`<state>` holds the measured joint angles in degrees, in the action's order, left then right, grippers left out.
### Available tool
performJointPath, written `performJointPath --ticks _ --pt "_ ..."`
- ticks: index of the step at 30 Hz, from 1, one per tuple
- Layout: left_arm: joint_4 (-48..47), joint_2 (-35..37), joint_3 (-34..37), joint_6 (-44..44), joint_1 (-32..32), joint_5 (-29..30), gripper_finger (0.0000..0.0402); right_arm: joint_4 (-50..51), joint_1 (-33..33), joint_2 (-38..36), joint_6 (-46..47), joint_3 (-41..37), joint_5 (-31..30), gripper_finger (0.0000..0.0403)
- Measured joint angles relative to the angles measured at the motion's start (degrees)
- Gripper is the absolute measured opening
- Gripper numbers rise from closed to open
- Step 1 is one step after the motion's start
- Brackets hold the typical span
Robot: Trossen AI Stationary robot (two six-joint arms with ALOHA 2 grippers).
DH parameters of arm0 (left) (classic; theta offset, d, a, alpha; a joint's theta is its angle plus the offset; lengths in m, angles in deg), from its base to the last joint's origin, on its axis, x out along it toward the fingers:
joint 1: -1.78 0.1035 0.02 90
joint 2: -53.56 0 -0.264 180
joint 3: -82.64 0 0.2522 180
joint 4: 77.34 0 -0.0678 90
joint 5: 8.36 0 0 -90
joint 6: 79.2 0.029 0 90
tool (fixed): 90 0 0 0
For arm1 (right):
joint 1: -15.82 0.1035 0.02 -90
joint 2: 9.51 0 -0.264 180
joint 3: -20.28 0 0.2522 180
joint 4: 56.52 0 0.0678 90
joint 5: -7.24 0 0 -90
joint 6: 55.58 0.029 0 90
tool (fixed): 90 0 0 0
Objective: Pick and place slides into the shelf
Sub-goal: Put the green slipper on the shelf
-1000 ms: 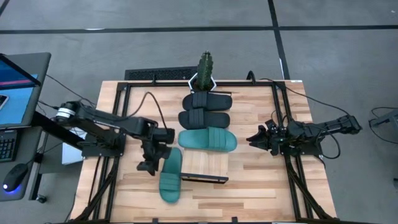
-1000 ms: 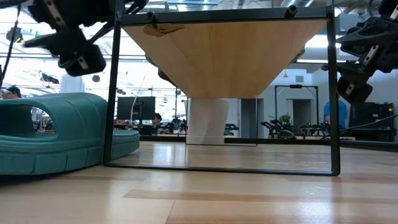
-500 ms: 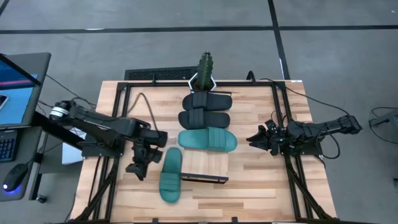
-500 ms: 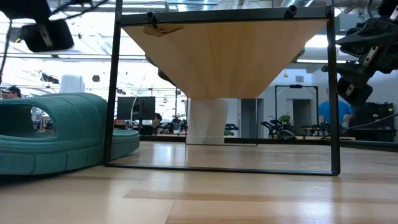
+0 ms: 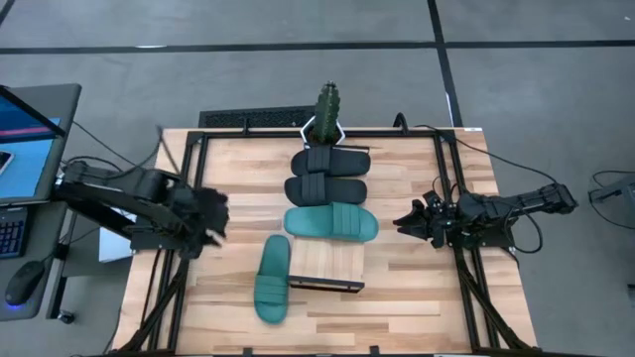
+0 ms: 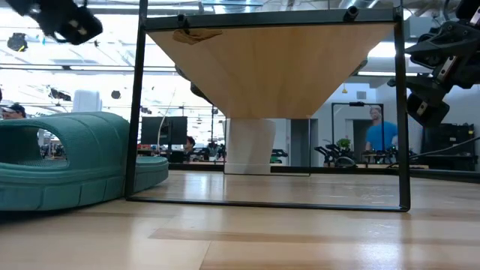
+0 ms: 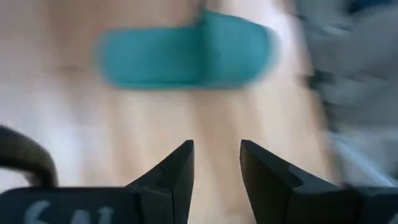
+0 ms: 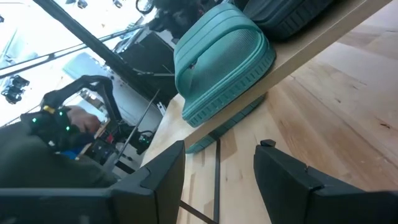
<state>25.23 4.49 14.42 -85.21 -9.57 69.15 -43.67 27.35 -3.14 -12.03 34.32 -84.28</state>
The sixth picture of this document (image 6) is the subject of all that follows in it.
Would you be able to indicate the person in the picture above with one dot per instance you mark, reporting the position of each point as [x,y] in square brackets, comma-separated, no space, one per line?
[380,135]
[13,111]
[190,142]

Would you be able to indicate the small green plant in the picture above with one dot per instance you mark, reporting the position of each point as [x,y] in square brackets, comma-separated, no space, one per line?
[344,143]

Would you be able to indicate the black metal rig frame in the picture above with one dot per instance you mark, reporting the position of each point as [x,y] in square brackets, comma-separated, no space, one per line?
[337,170]

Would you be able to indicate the black background monitor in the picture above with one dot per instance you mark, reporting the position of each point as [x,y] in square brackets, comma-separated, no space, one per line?
[165,129]

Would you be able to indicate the yellow pendant lamp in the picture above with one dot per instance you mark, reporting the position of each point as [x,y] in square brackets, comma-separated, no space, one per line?
[344,89]

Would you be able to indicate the black equipment box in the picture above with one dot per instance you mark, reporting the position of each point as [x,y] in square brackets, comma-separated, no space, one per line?
[450,146]

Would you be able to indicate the white plant pot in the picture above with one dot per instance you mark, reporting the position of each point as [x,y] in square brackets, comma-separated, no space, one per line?
[249,146]

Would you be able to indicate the black slide sandal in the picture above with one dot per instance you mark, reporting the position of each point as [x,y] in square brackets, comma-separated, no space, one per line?
[182,73]
[202,95]

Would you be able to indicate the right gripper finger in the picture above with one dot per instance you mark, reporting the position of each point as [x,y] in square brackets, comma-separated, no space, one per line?
[427,110]
[438,45]

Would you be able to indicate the wooden shelf with black frame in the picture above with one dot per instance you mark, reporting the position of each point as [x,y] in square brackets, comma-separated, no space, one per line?
[270,71]

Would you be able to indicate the black background stand frame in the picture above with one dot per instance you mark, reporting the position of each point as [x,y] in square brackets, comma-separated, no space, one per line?
[337,105]

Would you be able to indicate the green slide sandal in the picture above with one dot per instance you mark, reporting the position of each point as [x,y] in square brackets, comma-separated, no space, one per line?
[86,168]

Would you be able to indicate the white cylinder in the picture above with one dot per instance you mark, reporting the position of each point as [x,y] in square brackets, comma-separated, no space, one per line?
[87,101]

